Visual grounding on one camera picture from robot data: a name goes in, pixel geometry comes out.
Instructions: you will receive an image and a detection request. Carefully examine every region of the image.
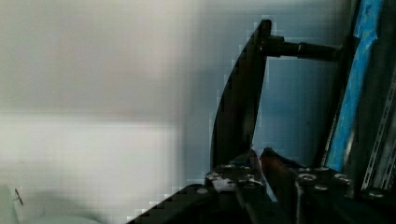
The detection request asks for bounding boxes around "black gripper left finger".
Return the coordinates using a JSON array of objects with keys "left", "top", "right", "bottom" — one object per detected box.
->
[{"left": 205, "top": 149, "right": 265, "bottom": 192}]

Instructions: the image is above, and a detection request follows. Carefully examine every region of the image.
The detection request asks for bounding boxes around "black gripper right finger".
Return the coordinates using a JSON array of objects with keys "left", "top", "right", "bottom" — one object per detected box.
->
[{"left": 260, "top": 147, "right": 354, "bottom": 224}]

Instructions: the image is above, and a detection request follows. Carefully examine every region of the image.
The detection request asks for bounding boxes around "black toaster oven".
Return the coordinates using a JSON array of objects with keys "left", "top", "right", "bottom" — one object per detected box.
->
[{"left": 210, "top": 0, "right": 396, "bottom": 200}]

